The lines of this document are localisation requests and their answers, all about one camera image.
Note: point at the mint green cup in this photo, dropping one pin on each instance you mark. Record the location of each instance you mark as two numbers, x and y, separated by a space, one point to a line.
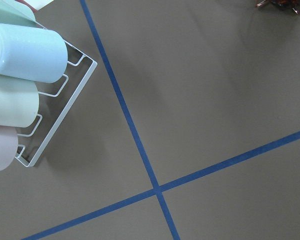
16 13

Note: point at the white wire cup rack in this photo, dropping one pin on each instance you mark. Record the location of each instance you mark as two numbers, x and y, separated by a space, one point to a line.
55 101

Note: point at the copper wire bottle rack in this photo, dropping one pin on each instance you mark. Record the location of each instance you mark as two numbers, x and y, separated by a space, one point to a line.
293 5

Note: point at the light blue cup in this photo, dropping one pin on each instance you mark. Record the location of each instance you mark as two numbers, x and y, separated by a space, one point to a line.
32 53

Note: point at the pink cup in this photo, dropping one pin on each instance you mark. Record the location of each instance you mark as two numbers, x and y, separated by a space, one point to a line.
8 146

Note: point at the pale green cup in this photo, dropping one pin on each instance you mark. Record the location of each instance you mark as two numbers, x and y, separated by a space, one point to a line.
19 102

